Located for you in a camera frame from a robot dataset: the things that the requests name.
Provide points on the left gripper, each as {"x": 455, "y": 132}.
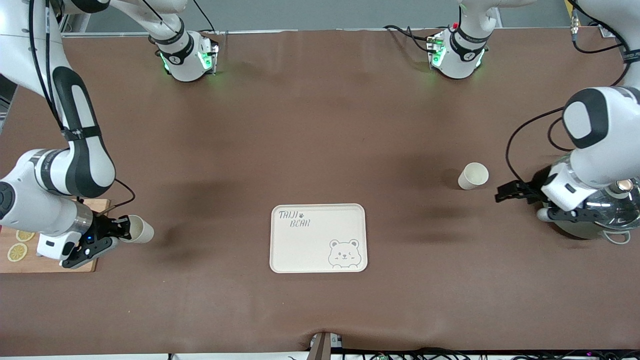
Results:
{"x": 535, "y": 192}

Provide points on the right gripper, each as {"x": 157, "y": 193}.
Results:
{"x": 104, "y": 227}

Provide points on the white cup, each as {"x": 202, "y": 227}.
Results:
{"x": 472, "y": 176}
{"x": 142, "y": 230}

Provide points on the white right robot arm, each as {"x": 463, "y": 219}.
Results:
{"x": 25, "y": 200}

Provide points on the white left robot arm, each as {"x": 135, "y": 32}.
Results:
{"x": 600, "y": 160}

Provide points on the grey-green electric pot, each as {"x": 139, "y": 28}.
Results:
{"x": 585, "y": 232}

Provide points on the lemon slice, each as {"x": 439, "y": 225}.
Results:
{"x": 24, "y": 236}
{"x": 17, "y": 252}

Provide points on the glass pot lid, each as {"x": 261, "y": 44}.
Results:
{"x": 620, "y": 210}

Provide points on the wooden cutting board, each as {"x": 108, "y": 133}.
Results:
{"x": 15, "y": 267}

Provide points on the cream bear print tray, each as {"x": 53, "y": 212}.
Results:
{"x": 310, "y": 250}

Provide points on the brown table cover mat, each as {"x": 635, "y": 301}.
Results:
{"x": 320, "y": 125}

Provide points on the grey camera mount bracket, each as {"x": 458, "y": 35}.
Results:
{"x": 322, "y": 347}

